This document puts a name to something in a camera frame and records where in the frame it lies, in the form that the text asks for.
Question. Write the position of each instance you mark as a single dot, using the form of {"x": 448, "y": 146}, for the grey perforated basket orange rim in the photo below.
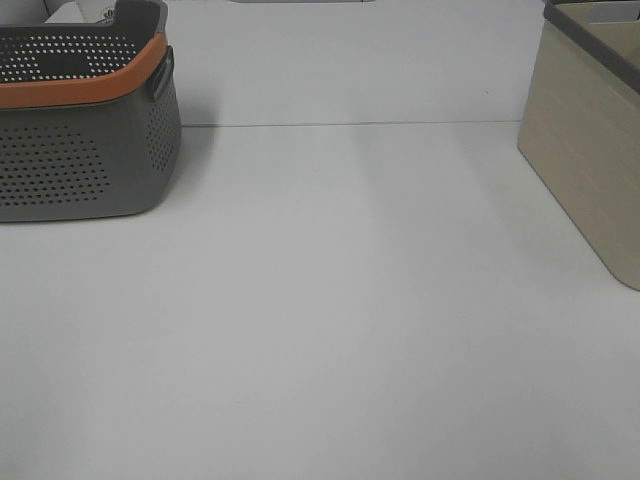
{"x": 90, "y": 123}

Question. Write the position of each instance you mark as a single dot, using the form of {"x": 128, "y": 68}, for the beige storage bin grey rim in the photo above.
{"x": 580, "y": 128}

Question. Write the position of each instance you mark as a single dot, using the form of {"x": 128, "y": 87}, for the white printed box behind basket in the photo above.
{"x": 79, "y": 11}

